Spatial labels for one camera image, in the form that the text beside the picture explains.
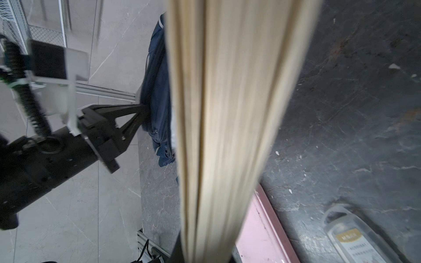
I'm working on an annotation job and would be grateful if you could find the blue book yellow label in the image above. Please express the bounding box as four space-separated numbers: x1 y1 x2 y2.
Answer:
165 1 322 263

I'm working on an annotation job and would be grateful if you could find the clear plastic ruler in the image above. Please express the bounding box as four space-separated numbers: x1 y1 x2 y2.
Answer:
321 204 402 263

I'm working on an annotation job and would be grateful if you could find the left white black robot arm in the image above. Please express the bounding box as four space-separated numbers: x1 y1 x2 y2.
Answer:
1 36 150 230

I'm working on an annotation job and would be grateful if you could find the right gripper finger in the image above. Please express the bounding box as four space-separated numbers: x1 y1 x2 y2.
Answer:
167 233 185 263

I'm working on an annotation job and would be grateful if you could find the white wire mesh basket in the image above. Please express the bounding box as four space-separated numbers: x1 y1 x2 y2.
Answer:
1 0 68 54

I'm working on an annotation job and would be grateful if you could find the pink pencil case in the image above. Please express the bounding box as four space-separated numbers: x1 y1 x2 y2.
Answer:
236 185 300 263

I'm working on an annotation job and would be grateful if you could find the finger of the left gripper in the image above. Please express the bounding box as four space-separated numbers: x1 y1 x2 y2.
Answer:
77 104 148 155

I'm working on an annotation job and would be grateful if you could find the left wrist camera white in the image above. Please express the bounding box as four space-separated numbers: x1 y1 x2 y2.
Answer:
28 39 89 137

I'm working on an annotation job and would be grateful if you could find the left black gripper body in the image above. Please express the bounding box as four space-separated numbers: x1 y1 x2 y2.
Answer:
1 128 120 214

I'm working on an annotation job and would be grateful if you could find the navy blue student backpack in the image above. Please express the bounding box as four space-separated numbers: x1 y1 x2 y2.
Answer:
140 14 175 167

